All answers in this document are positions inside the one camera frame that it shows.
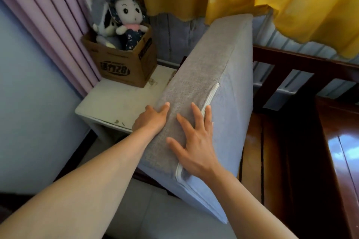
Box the person's left hand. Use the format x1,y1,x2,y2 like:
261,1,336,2
132,102,171,136

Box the person's right hand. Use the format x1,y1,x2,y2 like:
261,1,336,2
166,102,222,182

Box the grey seat cushion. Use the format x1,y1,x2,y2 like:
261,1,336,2
137,13,254,225

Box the dark wooden sofa with console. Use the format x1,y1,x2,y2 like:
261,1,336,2
132,45,359,239

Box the person's right forearm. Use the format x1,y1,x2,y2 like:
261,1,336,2
205,170,298,239

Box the person's left forearm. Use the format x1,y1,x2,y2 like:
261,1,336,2
0,129,157,239

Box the white side table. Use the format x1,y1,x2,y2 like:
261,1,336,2
75,65,177,141

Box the brown box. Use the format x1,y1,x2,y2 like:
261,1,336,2
82,24,157,88

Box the white radiator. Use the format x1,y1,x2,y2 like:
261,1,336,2
148,13,359,111

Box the grey white plush cat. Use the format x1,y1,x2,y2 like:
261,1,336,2
83,0,123,49

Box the plush doll toys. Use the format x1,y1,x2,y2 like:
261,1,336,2
109,0,149,51

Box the pink curtain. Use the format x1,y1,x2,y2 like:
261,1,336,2
0,0,101,96

